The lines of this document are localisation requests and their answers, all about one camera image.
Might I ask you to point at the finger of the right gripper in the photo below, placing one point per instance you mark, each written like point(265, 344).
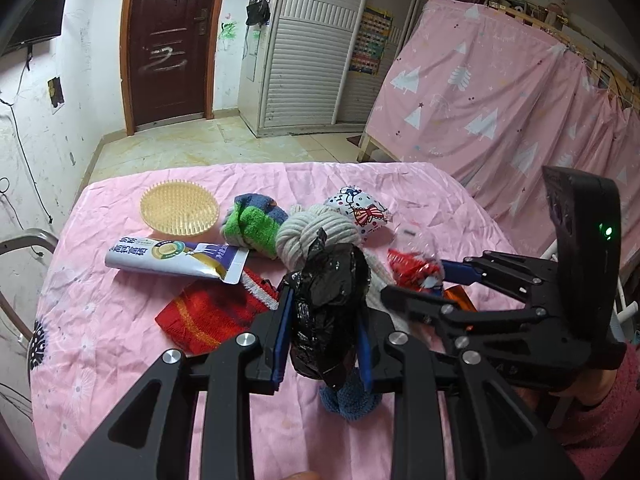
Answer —
point(459, 329)
point(526, 279)

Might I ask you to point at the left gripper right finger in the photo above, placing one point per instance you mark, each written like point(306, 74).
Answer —
point(452, 415)

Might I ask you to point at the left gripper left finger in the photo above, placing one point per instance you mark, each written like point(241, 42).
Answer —
point(149, 433)

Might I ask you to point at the red snack bag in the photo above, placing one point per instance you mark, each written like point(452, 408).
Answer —
point(414, 260)

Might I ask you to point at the black plastic bag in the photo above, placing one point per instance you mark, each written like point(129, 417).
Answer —
point(329, 298)

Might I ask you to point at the patterned white foil wrapper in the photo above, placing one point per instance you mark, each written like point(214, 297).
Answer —
point(366, 212)

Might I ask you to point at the orange box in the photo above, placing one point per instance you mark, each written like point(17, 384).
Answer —
point(458, 295)

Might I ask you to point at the blue knitted ball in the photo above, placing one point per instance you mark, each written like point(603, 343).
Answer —
point(353, 401)

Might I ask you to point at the pink bed sheet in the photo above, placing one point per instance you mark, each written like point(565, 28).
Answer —
point(99, 329)

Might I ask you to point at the red striped sock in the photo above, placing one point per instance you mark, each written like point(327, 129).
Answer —
point(208, 312)

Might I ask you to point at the pink tree pattern curtain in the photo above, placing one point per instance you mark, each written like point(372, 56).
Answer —
point(491, 102)

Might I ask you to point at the cream knitted sock ball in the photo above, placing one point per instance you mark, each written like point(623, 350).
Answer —
point(301, 228)

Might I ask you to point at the green blue sock ball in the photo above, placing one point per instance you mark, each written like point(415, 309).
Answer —
point(253, 222)

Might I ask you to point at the yellow round brush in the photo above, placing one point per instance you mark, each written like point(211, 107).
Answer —
point(179, 208)

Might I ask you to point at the white louvered wardrobe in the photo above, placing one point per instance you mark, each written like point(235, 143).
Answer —
point(295, 72)

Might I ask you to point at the black hanging bag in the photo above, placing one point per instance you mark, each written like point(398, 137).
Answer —
point(257, 13)

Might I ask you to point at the dark brown door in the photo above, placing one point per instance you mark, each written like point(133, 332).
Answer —
point(167, 54)

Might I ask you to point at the white metal bed rail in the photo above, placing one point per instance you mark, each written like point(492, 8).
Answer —
point(622, 312)

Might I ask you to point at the colourful wall poster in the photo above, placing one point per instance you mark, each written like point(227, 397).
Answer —
point(373, 33)

